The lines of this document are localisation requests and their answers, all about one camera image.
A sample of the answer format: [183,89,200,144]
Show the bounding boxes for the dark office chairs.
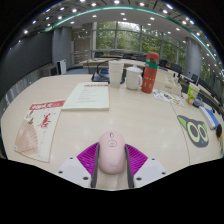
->
[93,49,222,108]

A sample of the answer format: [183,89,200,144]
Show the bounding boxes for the pink computer mouse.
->
[97,130,128,175]

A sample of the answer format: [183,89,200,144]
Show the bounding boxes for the black conference microphone unit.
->
[91,59,127,84]

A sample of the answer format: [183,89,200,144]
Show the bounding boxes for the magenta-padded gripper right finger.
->
[124,143,168,189]

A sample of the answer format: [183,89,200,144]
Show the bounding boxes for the ceiling lights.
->
[21,0,221,64]

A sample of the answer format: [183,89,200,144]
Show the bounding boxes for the black microphone with yellow band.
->
[215,123,224,154]

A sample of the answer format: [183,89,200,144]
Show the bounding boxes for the white paper cup stack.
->
[108,60,125,89]

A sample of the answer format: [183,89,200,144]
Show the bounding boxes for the colourful sticker sheet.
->
[152,88,185,108]

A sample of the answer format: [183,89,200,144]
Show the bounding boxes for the white standing board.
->
[56,59,68,75]

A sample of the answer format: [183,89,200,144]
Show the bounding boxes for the white lidded mug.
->
[125,65,144,91]

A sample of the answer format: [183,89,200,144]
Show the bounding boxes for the red-titled magazine with fan picture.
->
[13,99,66,163]

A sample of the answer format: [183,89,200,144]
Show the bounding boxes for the black cat-face mouse pad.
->
[176,114,210,149]

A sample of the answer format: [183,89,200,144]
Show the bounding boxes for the green printed drink cup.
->
[186,82,200,105]

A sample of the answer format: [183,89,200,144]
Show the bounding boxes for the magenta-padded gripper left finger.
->
[55,142,101,189]

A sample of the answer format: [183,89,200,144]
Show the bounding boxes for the long curved conference table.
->
[79,57,148,70]

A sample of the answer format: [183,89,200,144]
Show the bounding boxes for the red thermos with green band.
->
[141,51,160,94]

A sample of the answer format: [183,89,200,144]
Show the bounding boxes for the white booklet with red heading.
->
[61,81,110,112]

